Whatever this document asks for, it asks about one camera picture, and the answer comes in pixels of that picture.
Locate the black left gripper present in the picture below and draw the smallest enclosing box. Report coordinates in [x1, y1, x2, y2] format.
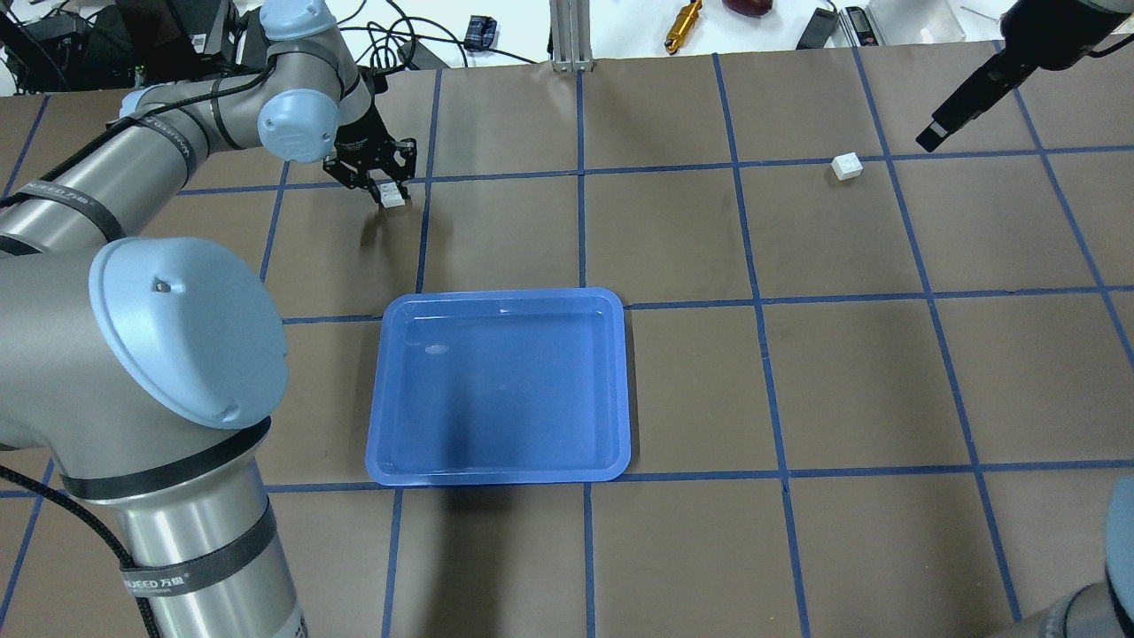
[322, 114, 418, 206]

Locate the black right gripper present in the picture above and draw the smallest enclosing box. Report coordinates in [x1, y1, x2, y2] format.
[916, 1, 1133, 152]

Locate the white block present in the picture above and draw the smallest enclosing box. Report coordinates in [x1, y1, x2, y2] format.
[376, 182, 411, 209]
[830, 152, 864, 182]

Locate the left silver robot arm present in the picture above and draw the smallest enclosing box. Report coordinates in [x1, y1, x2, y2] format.
[3, 1, 417, 637]

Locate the blue plastic tray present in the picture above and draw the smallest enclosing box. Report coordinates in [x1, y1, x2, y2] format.
[363, 287, 633, 487]

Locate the clear plastic lidded box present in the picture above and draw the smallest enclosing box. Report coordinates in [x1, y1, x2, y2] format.
[866, 1, 967, 46]

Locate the small blue black device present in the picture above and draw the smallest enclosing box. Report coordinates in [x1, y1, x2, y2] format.
[464, 12, 498, 52]

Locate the black power adapter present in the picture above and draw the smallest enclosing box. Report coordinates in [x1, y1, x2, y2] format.
[796, 8, 840, 50]

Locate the aluminium frame post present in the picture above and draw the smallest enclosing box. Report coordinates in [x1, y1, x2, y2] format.
[549, 0, 595, 73]

